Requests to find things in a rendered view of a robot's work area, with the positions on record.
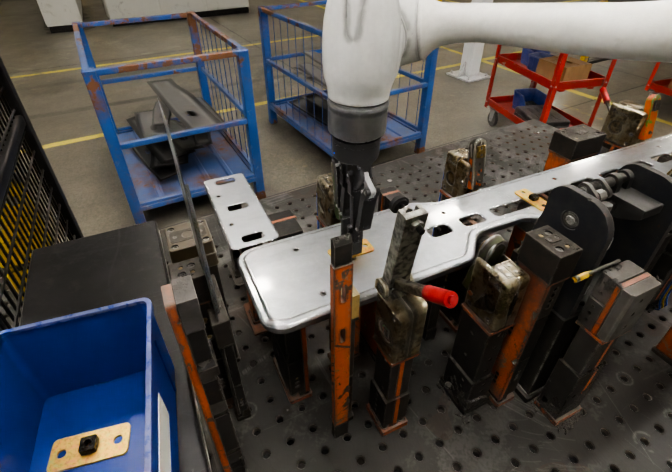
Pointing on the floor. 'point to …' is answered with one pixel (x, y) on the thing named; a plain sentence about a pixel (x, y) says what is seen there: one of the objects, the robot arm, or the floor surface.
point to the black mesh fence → (26, 136)
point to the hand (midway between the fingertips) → (351, 235)
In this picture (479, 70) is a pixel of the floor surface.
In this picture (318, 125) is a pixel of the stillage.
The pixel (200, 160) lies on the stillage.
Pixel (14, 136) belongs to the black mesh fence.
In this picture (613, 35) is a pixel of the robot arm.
